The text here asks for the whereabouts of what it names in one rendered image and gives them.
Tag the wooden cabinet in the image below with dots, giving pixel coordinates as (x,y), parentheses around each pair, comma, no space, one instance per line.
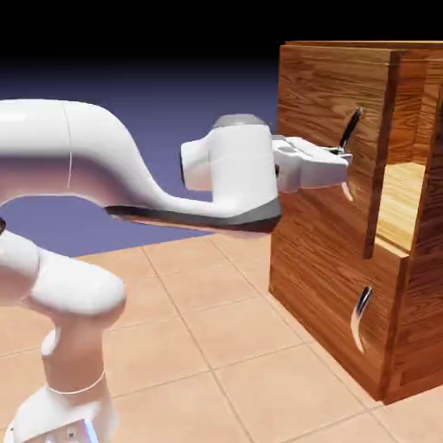
(425,311)

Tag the small wooden cabinet door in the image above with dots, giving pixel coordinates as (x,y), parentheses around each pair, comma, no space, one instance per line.
(311,294)

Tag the large wooden cabinet door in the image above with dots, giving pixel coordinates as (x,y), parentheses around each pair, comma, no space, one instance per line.
(322,86)

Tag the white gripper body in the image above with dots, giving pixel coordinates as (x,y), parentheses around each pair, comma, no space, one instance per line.
(318,168)

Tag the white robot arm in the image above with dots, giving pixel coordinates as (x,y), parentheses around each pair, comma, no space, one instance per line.
(228,166)

